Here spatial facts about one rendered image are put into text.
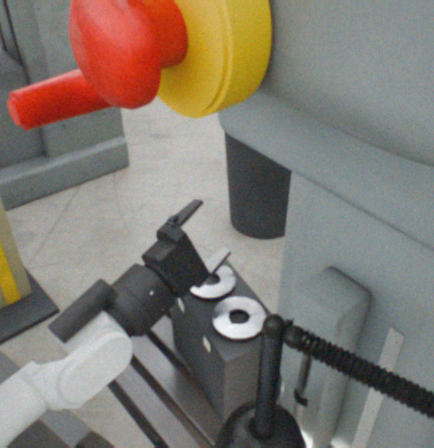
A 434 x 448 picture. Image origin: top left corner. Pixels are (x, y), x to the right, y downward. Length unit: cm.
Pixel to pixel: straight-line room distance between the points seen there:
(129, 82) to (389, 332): 29
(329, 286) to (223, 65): 25
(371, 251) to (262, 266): 229
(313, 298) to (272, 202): 227
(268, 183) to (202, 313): 172
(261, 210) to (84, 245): 96
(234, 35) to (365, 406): 37
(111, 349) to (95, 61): 58
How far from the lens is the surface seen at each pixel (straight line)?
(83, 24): 17
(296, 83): 17
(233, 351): 84
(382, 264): 37
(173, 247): 77
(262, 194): 259
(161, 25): 17
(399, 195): 29
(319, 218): 39
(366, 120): 16
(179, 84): 19
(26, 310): 255
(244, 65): 17
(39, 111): 27
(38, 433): 150
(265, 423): 39
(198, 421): 99
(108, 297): 74
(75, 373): 71
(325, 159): 31
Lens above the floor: 182
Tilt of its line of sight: 40 degrees down
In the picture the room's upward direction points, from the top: straight up
